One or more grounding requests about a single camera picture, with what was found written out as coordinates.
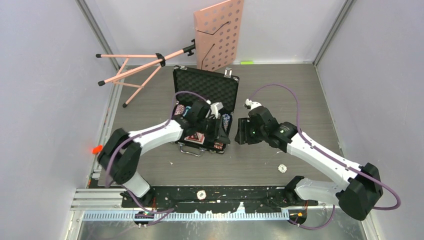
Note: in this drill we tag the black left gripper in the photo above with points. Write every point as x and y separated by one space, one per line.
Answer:
218 131

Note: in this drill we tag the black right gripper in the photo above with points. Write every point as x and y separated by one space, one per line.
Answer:
241 137

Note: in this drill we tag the black poker set case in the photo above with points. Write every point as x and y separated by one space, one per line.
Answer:
213 86

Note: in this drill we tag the red white chip stack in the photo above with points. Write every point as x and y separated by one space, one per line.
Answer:
179 110

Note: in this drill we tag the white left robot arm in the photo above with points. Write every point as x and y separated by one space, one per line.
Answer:
121 154

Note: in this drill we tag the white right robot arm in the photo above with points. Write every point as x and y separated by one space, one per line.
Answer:
351 187

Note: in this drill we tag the blue red chip stack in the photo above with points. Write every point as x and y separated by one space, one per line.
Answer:
225 124

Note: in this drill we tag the clear all-in triangle button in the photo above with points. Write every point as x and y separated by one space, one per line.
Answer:
195 137

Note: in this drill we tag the red playing card deck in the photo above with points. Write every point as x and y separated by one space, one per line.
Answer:
194 139

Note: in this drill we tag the white poker chip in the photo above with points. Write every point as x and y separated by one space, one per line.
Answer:
282 168

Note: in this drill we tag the blue yellow chip stack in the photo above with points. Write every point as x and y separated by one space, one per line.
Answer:
186 110

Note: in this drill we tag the red 100 poker chip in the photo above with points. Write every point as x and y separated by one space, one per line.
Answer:
201 194

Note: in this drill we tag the green tape piece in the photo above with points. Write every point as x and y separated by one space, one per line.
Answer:
247 62

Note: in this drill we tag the pink music stand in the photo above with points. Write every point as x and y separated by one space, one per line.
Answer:
215 44

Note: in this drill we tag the orange clip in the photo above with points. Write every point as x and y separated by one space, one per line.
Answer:
97 149

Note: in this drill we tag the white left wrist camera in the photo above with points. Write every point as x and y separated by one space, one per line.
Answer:
213 109

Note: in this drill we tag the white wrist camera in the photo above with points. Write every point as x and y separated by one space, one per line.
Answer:
213 109
250 104

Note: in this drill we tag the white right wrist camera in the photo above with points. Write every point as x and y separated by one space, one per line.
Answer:
250 104

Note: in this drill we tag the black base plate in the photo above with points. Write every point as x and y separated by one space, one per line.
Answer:
222 199

